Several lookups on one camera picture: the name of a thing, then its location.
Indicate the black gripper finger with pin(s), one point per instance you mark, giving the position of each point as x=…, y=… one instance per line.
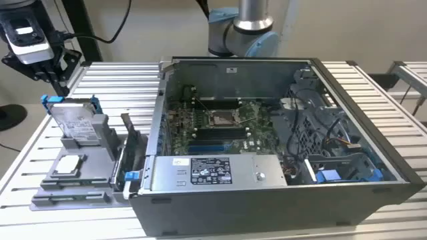
x=63, y=83
x=23, y=70

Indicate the hard disk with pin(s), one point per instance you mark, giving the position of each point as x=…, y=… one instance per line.
x=71, y=120

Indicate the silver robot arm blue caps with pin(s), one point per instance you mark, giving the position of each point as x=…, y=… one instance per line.
x=247, y=25

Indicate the grey disk bay cage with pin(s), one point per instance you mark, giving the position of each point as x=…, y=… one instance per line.
x=310, y=125

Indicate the black round stand base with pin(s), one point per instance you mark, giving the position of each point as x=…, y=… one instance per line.
x=11, y=117

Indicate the graphics card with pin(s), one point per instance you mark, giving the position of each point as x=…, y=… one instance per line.
x=131, y=140

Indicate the silver CPU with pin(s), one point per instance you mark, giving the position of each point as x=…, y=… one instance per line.
x=68, y=163

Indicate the grey parts rack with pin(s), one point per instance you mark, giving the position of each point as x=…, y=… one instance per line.
x=96, y=160

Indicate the black board heatsink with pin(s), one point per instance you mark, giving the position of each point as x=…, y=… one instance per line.
x=188, y=93

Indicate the green RAM stick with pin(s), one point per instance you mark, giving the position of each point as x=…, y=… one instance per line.
x=76, y=179
x=67, y=196

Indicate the blue case latch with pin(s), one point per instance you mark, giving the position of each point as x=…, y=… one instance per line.
x=131, y=175

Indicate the black RAM slot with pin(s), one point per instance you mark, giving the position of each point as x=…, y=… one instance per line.
x=216, y=106
x=222, y=131
x=222, y=136
x=216, y=101

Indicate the silver power supply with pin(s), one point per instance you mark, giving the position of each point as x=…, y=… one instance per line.
x=167, y=175

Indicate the black expansion slot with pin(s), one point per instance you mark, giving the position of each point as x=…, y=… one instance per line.
x=204, y=143

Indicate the CPU socket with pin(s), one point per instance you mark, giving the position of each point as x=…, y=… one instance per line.
x=222, y=120

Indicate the blue expansion slot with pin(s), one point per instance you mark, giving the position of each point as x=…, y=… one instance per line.
x=207, y=149

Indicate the small case sticker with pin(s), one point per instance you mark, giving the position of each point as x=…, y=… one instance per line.
x=231, y=70

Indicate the black power supply label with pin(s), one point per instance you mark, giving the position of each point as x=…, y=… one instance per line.
x=210, y=171

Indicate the green motherboard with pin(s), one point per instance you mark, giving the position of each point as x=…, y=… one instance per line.
x=263, y=132

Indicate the black open PC case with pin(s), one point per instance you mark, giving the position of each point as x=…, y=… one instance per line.
x=234, y=215

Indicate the black box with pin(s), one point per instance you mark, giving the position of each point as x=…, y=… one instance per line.
x=383, y=81

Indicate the metal slat side table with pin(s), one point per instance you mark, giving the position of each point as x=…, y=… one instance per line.
x=411, y=72

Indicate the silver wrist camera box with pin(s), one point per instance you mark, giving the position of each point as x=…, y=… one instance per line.
x=30, y=47

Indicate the black frame post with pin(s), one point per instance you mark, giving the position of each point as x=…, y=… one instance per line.
x=84, y=25

